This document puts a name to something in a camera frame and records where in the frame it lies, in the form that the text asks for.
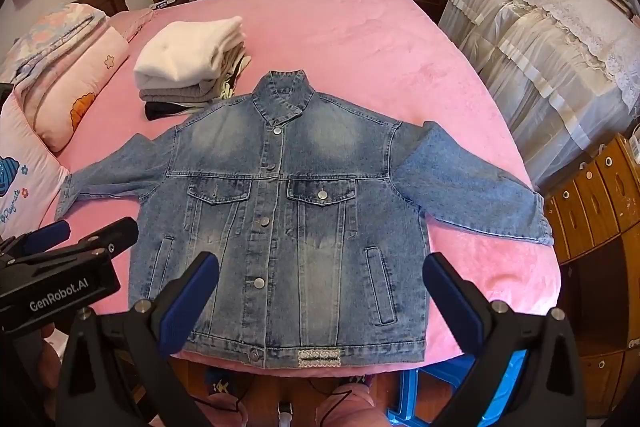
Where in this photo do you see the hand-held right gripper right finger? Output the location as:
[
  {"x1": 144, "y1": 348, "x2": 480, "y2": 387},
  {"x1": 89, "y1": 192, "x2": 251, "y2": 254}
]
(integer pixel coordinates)
[{"x1": 422, "y1": 252, "x2": 586, "y2": 427}]

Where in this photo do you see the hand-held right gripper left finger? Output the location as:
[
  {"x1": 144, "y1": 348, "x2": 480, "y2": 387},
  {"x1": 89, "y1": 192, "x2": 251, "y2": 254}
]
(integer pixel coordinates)
[{"x1": 55, "y1": 251, "x2": 236, "y2": 427}]

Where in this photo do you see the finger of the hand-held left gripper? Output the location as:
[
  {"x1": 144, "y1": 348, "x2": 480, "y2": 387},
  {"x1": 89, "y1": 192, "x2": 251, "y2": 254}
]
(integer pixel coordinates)
[
  {"x1": 0, "y1": 219, "x2": 72, "y2": 259},
  {"x1": 10, "y1": 217, "x2": 140, "y2": 269}
]

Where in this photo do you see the blue denim jacket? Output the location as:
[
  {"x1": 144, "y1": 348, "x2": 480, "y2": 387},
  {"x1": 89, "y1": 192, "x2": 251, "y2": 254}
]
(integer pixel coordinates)
[{"x1": 54, "y1": 68, "x2": 556, "y2": 370}]

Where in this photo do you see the stack of folded clothes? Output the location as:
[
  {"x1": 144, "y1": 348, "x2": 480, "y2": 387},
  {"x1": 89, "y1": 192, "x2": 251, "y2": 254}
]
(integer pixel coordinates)
[{"x1": 134, "y1": 16, "x2": 246, "y2": 90}]

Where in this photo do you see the white pillow with blue print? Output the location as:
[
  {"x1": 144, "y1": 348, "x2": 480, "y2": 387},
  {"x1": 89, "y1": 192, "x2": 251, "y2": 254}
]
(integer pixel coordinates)
[{"x1": 0, "y1": 94, "x2": 71, "y2": 240}]

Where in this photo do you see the blue plastic stool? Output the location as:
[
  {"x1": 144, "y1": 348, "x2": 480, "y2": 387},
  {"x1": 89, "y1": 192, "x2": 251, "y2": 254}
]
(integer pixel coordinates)
[{"x1": 387, "y1": 352, "x2": 481, "y2": 427}]

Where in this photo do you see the black folded garment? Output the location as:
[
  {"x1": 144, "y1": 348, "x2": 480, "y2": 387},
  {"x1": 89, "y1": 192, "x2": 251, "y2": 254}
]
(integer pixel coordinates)
[{"x1": 144, "y1": 102, "x2": 201, "y2": 122}]

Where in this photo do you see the pink pillow with orange flower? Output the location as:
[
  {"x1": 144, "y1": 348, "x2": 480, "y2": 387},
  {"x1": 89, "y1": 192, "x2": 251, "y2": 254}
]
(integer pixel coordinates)
[{"x1": 15, "y1": 27, "x2": 131, "y2": 152}]

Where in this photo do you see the grey folded garment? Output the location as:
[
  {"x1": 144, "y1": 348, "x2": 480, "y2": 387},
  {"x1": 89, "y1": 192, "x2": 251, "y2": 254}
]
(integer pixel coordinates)
[{"x1": 139, "y1": 82, "x2": 226, "y2": 104}]

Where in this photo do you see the wooden drawer cabinet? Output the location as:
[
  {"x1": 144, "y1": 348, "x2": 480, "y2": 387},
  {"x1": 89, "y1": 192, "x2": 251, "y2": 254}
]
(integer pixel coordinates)
[{"x1": 542, "y1": 134, "x2": 640, "y2": 418}]

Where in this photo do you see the beige striped folded garment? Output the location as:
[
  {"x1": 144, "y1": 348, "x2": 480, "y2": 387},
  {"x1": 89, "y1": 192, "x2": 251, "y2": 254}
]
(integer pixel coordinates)
[{"x1": 210, "y1": 47, "x2": 253, "y2": 100}]

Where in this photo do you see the floral folded quilt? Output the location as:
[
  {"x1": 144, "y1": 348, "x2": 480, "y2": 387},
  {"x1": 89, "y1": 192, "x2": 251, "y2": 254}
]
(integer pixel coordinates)
[{"x1": 0, "y1": 2, "x2": 111, "y2": 82}]

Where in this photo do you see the pink plush bed blanket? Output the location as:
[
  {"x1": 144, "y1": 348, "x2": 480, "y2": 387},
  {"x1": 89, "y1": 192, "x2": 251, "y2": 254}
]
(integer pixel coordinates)
[{"x1": 50, "y1": 0, "x2": 561, "y2": 375}]

